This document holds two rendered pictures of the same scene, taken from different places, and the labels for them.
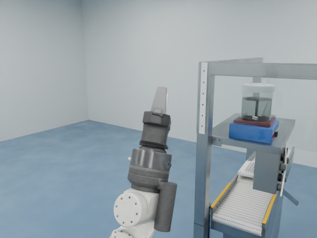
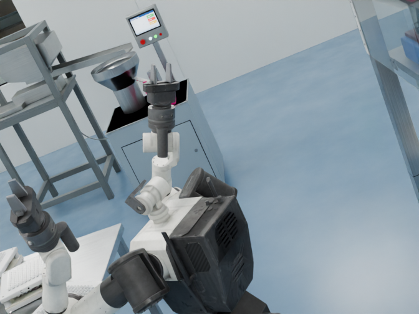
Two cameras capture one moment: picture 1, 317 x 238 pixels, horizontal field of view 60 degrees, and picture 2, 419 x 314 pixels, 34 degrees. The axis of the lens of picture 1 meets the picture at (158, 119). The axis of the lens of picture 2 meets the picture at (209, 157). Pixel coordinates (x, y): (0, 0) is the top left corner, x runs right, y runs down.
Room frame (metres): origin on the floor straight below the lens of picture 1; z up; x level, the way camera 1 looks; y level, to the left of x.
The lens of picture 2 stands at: (-0.36, -1.94, 2.08)
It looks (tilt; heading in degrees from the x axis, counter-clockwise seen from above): 21 degrees down; 62
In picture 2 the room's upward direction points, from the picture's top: 24 degrees counter-clockwise
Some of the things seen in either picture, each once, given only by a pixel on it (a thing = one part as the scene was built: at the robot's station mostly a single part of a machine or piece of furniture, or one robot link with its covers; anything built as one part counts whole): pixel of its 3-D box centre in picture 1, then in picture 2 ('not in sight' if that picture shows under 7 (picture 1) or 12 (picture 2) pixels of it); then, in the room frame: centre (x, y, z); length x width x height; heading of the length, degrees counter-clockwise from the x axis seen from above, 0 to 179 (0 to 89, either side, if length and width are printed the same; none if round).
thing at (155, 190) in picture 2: not in sight; (153, 198); (0.32, -0.20, 1.32); 0.10 x 0.07 x 0.09; 24
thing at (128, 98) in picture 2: not in sight; (132, 82); (1.67, 2.57, 0.95); 0.49 x 0.36 x 0.38; 144
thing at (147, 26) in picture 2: not in sight; (158, 50); (1.93, 2.50, 1.07); 0.23 x 0.10 x 0.62; 144
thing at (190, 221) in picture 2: not in sight; (195, 254); (0.34, -0.26, 1.11); 0.34 x 0.30 x 0.36; 24
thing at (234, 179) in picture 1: (243, 167); not in sight; (1.89, -0.63, 0.85); 1.32 x 0.02 x 0.03; 149
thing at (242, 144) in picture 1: (253, 130); not in sight; (1.52, -0.54, 1.25); 0.62 x 0.38 x 0.04; 149
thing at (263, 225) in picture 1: (282, 175); not in sight; (1.76, -0.86, 0.85); 1.32 x 0.02 x 0.03; 149
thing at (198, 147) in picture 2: not in sight; (169, 149); (1.67, 2.50, 0.38); 0.63 x 0.57 x 0.76; 144
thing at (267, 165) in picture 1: (270, 164); not in sight; (1.28, -0.56, 1.14); 0.22 x 0.11 x 0.20; 149
